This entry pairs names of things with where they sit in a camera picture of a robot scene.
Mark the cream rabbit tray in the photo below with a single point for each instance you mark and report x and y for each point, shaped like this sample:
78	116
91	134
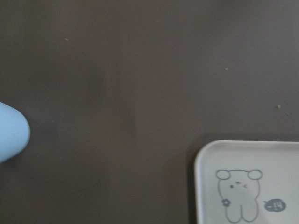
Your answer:
247	182

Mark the blue cup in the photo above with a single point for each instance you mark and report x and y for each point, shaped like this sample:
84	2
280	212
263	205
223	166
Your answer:
14	132

